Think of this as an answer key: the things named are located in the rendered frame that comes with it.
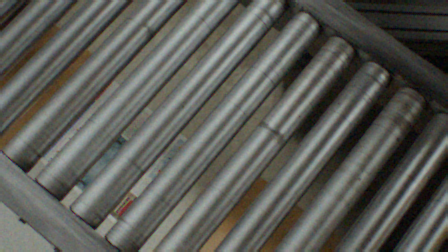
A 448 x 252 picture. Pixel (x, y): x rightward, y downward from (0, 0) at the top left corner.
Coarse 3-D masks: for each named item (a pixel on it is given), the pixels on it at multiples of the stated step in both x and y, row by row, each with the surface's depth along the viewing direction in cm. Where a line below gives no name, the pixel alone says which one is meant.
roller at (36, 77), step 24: (96, 0) 109; (120, 0) 110; (72, 24) 108; (96, 24) 109; (48, 48) 107; (72, 48) 107; (24, 72) 105; (48, 72) 106; (0, 96) 104; (24, 96) 104; (0, 120) 103
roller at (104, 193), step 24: (264, 0) 110; (240, 24) 109; (264, 24) 110; (216, 48) 108; (240, 48) 108; (192, 72) 107; (216, 72) 107; (168, 96) 106; (192, 96) 105; (168, 120) 104; (144, 144) 102; (168, 144) 104; (120, 168) 101; (144, 168) 103; (96, 192) 100; (120, 192) 101; (96, 216) 99
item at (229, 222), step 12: (264, 180) 184; (252, 192) 183; (240, 204) 182; (180, 216) 180; (228, 216) 180; (240, 216) 181; (288, 216) 181; (228, 228) 179; (288, 228) 180; (216, 240) 178; (276, 240) 179; (336, 240) 180
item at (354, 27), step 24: (288, 0) 111; (312, 0) 111; (336, 0) 111; (336, 24) 110; (360, 24) 110; (312, 48) 119; (360, 48) 109; (384, 48) 109; (408, 48) 109; (408, 72) 107; (432, 72) 108; (384, 96) 115; (432, 96) 106
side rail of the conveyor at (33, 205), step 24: (0, 168) 100; (0, 192) 99; (24, 192) 99; (48, 192) 99; (24, 216) 98; (48, 216) 98; (72, 216) 99; (48, 240) 97; (72, 240) 97; (96, 240) 98
